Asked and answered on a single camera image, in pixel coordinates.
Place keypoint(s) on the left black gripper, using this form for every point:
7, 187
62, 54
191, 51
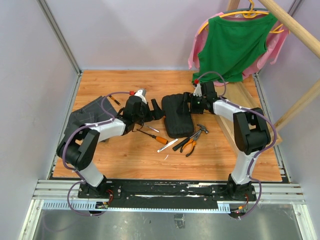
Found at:
156, 114

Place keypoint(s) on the yellow clothes hanger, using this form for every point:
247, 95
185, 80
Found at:
252, 12

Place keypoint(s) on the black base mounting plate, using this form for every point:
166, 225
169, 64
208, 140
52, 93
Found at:
168, 194

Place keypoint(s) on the grey checked cloth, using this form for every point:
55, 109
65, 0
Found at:
89, 114

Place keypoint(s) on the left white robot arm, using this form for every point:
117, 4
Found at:
80, 141

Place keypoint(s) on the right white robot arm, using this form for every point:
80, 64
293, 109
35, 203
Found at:
251, 134

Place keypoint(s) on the black plastic tool case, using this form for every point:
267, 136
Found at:
176, 125

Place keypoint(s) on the claw hammer black handle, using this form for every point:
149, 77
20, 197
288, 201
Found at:
202, 128

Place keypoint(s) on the orange-handled screwdriver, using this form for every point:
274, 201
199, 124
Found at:
157, 138

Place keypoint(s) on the wooden tray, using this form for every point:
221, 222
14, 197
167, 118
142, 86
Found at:
245, 94

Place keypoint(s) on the black-handled screwdriver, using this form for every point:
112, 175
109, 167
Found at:
152, 128

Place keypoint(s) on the small brown-handled screwdriver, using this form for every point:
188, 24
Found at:
115, 100

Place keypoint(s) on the aluminium frame rail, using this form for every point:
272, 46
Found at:
44, 6

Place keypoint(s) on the green sleeveless shirt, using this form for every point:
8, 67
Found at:
231, 47

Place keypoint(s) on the silver metal file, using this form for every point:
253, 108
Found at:
167, 145

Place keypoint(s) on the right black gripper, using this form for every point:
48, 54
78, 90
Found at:
188, 97

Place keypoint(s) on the orange-black pliers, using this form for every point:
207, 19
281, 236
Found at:
192, 143

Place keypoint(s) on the wooden rack frame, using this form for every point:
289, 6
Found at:
297, 80

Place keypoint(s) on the pink shirt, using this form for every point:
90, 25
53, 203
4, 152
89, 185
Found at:
274, 44

